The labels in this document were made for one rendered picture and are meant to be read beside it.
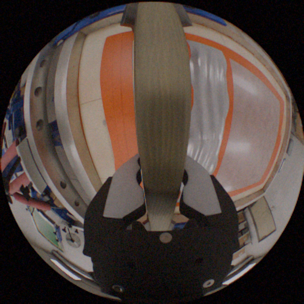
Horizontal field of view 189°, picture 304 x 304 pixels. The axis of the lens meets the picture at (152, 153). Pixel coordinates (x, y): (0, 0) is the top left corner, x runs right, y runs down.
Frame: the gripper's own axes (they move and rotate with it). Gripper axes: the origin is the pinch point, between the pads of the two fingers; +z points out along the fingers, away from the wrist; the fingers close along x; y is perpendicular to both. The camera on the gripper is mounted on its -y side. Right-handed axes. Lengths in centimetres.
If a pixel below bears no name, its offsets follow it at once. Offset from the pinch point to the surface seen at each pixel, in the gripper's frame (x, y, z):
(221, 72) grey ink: 10.2, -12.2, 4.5
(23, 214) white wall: -412, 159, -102
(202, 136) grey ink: 6.9, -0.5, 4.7
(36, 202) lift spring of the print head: -61, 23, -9
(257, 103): 22.5, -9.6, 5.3
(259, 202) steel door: 374, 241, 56
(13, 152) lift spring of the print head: -46.0, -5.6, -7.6
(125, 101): -4.9, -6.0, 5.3
